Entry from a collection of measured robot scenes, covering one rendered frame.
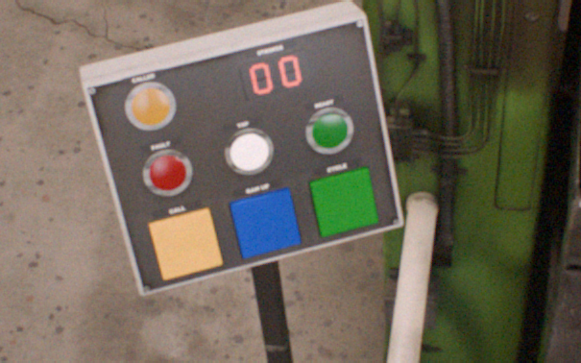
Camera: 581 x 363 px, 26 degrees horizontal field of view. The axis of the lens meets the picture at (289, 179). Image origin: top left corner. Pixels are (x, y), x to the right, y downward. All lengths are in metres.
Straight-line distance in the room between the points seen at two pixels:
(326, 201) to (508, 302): 0.78
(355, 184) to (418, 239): 0.44
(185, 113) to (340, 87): 0.19
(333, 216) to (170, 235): 0.20
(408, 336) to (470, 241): 0.30
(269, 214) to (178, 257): 0.12
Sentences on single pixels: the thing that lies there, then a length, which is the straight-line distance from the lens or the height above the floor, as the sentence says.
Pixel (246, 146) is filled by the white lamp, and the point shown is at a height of 1.10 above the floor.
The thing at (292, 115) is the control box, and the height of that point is 1.12.
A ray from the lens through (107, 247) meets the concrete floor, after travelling 2.80.
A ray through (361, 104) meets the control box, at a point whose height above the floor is 1.11.
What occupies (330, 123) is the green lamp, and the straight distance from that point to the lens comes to 1.50.
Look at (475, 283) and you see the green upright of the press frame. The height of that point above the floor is 0.40.
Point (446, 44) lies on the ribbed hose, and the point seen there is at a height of 1.01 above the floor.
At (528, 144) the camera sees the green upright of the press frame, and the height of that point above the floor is 0.78.
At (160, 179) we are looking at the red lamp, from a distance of 1.49.
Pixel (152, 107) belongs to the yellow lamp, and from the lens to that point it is 1.46.
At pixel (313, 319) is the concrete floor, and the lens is 2.63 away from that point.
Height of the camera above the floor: 2.24
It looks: 52 degrees down
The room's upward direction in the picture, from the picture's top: 7 degrees counter-clockwise
